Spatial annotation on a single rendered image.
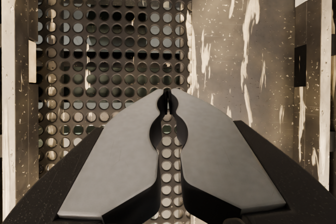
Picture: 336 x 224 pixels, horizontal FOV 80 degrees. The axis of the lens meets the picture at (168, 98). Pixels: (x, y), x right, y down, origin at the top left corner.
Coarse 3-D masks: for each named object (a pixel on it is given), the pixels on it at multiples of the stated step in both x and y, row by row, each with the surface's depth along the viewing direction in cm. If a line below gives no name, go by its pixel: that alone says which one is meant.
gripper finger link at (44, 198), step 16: (96, 128) 9; (80, 144) 8; (64, 160) 7; (80, 160) 7; (48, 176) 7; (64, 176) 7; (32, 192) 6; (48, 192) 6; (64, 192) 6; (16, 208) 6; (32, 208) 6; (48, 208) 6
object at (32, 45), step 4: (32, 44) 39; (32, 48) 39; (32, 52) 39; (32, 56) 39; (32, 60) 39; (32, 64) 39; (32, 68) 39; (32, 72) 39; (32, 76) 39; (32, 80) 39
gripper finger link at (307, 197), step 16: (240, 128) 8; (256, 144) 7; (272, 144) 7; (272, 160) 7; (288, 160) 7; (272, 176) 6; (288, 176) 6; (304, 176) 6; (288, 192) 6; (304, 192) 6; (320, 192) 6; (288, 208) 5; (304, 208) 5; (320, 208) 5
